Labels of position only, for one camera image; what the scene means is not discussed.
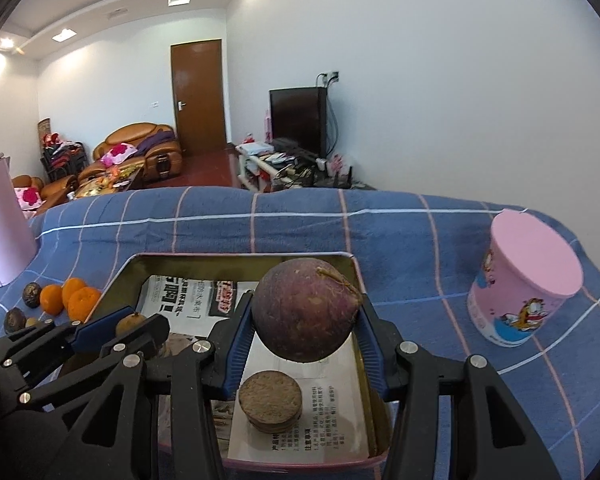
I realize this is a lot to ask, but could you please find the small brown kiwi fruit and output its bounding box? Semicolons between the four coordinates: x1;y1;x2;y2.
116;312;146;337

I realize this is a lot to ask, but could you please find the large orange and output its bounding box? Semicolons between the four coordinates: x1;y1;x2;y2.
66;286;102;323

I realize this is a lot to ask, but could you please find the small orange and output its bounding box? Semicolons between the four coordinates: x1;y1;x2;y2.
61;278;86;308
40;284;64;316

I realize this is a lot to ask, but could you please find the purple round passion fruit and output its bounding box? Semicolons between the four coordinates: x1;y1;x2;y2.
251;258;363;363

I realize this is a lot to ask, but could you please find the dark wrinkled passion fruit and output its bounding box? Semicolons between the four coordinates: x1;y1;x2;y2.
22;282;42;309

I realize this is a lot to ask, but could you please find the pink electric kettle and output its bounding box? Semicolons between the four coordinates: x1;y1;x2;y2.
0;153;38;287

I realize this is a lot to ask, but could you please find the stack of brown round cakes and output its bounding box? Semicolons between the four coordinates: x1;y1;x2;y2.
237;370;303;434

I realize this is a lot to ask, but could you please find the pink metal tin box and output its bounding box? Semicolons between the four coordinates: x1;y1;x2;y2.
90;252;392;474

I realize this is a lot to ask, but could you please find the brown leather armchair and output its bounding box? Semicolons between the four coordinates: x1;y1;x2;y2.
12;174;78;218

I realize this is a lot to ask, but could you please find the pink cartoon cup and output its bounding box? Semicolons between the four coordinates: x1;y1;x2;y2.
467;209;583;348

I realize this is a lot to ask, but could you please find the cluttered coffee table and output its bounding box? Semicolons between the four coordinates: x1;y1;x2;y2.
74;166;144;198

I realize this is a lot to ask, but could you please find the blue plaid tablecloth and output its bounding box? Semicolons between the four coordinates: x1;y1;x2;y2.
0;188;600;479

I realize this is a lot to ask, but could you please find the black chair with clothes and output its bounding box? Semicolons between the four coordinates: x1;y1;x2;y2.
41;142;88;182

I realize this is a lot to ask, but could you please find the brown leather sofa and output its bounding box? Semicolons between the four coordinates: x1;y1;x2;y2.
78;122;183;183

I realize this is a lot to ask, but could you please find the white tv stand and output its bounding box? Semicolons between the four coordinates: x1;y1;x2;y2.
235;141;328;193

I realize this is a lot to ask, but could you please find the brown wooden door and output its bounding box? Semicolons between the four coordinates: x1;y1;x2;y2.
170;39;226;156

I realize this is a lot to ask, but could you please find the black television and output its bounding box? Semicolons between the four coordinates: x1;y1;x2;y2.
268;87;327;156

